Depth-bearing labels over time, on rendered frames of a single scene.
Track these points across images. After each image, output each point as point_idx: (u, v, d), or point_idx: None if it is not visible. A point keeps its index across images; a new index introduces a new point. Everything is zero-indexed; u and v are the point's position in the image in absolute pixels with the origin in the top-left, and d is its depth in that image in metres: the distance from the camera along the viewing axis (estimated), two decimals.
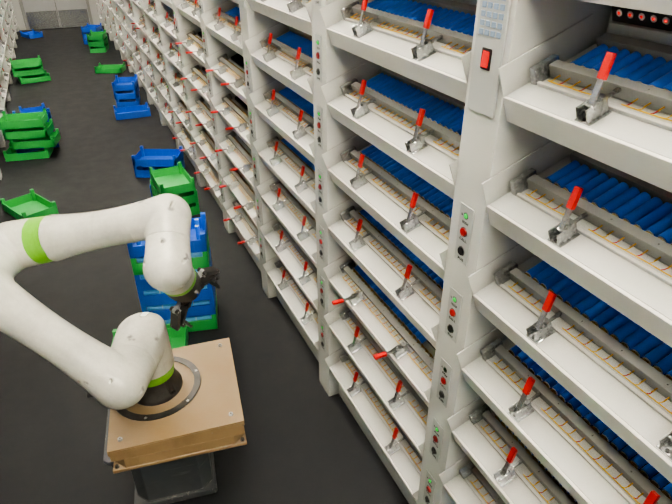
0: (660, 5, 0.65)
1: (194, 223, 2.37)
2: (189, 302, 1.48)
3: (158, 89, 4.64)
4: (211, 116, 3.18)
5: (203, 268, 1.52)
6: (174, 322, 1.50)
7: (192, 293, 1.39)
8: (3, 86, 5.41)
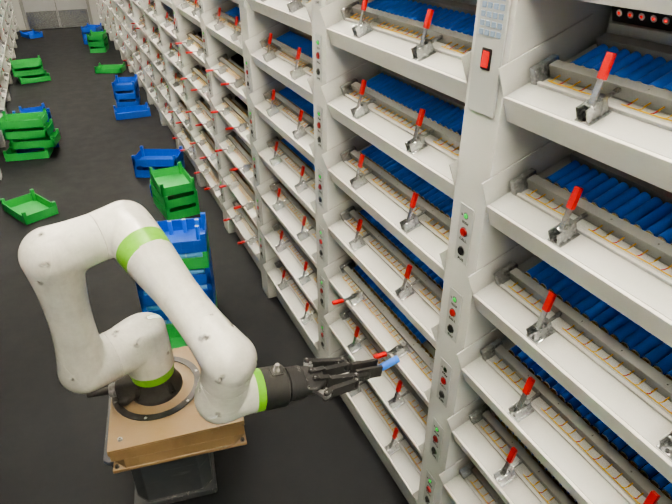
0: (660, 5, 0.65)
1: (194, 223, 2.37)
2: None
3: (158, 89, 4.64)
4: (211, 116, 3.18)
5: (336, 389, 1.23)
6: (328, 362, 1.33)
7: None
8: (3, 86, 5.41)
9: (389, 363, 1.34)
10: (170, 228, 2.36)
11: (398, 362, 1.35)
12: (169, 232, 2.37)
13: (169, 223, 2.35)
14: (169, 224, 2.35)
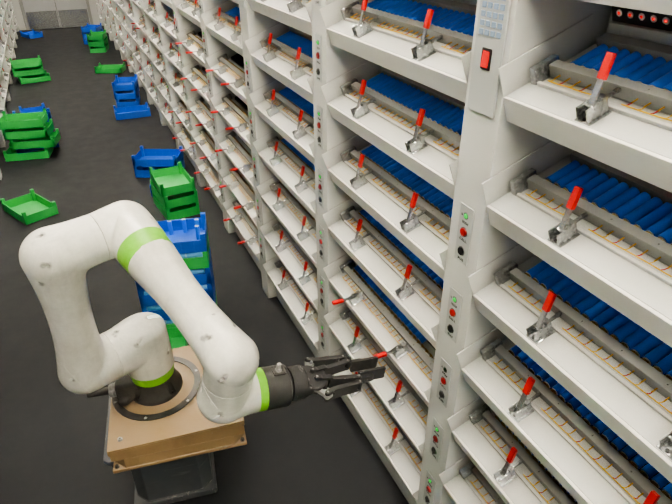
0: (660, 5, 0.65)
1: (194, 223, 2.37)
2: None
3: (158, 89, 4.64)
4: (211, 116, 3.18)
5: (337, 390, 1.23)
6: (328, 360, 1.33)
7: None
8: (3, 86, 5.41)
9: None
10: (170, 228, 2.36)
11: None
12: (169, 232, 2.37)
13: (169, 223, 2.35)
14: (169, 224, 2.35)
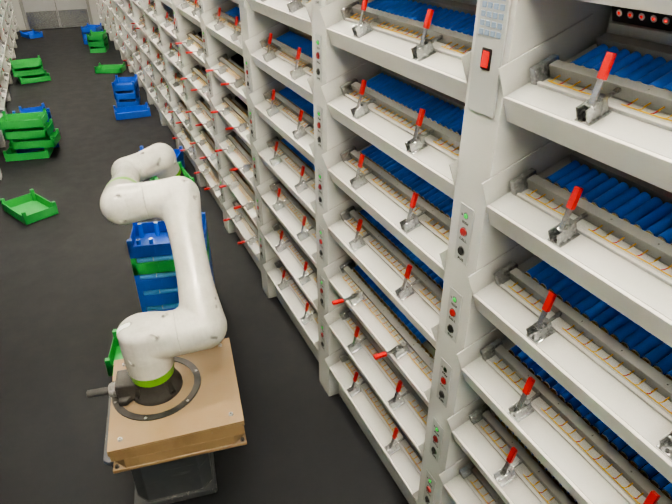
0: (660, 5, 0.65)
1: None
2: None
3: (158, 89, 4.64)
4: (211, 116, 3.18)
5: None
6: None
7: None
8: (3, 86, 5.41)
9: None
10: None
11: None
12: None
13: None
14: None
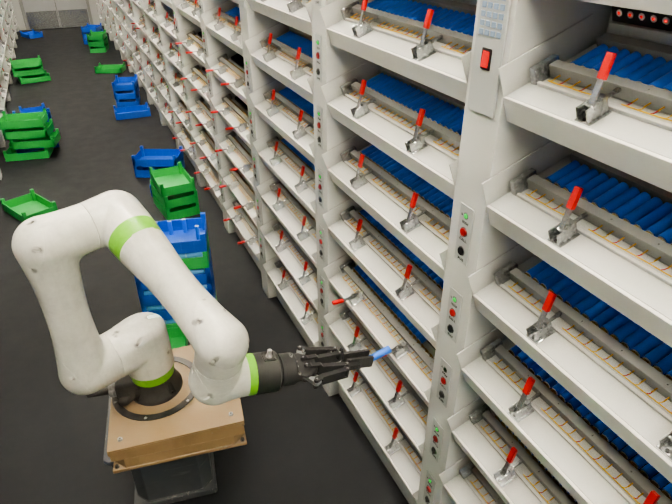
0: (660, 5, 0.65)
1: (374, 357, 1.36)
2: None
3: (158, 89, 4.64)
4: (211, 116, 3.18)
5: (326, 377, 1.26)
6: (321, 351, 1.36)
7: None
8: (3, 86, 5.41)
9: None
10: (170, 228, 2.36)
11: None
12: (169, 232, 2.37)
13: (169, 223, 2.35)
14: (169, 224, 2.35)
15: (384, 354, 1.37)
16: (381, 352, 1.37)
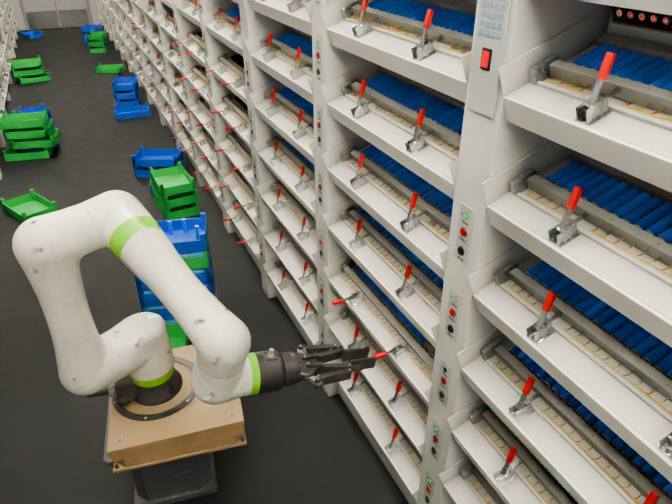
0: (660, 5, 0.65)
1: None
2: None
3: (158, 89, 4.64)
4: (211, 116, 3.18)
5: (327, 377, 1.26)
6: (321, 349, 1.37)
7: None
8: (3, 86, 5.41)
9: None
10: (170, 228, 2.36)
11: None
12: (169, 232, 2.37)
13: (169, 223, 2.35)
14: (169, 224, 2.35)
15: None
16: None
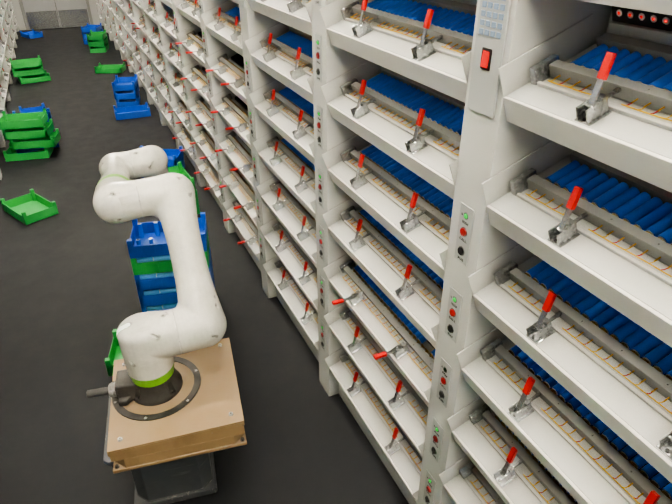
0: (660, 5, 0.65)
1: None
2: None
3: (158, 89, 4.64)
4: (211, 116, 3.18)
5: None
6: None
7: None
8: (3, 86, 5.41)
9: None
10: None
11: None
12: None
13: None
14: None
15: None
16: None
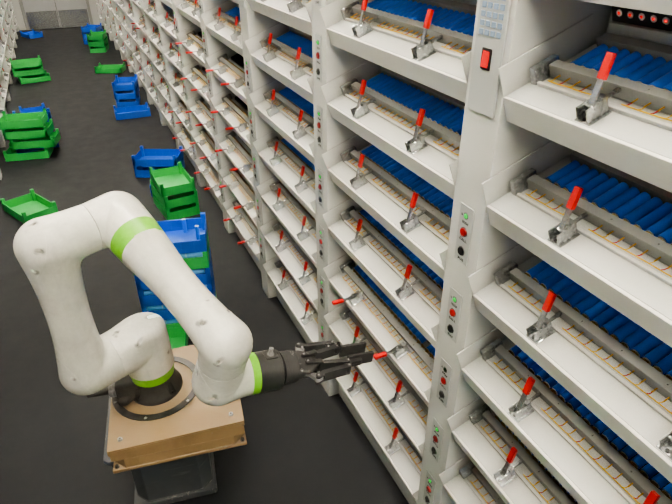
0: (660, 5, 0.65)
1: None
2: None
3: (158, 89, 4.64)
4: (211, 116, 3.18)
5: (328, 373, 1.27)
6: (318, 346, 1.38)
7: None
8: (3, 86, 5.41)
9: None
10: None
11: None
12: None
13: (430, 348, 1.48)
14: (432, 347, 1.48)
15: None
16: None
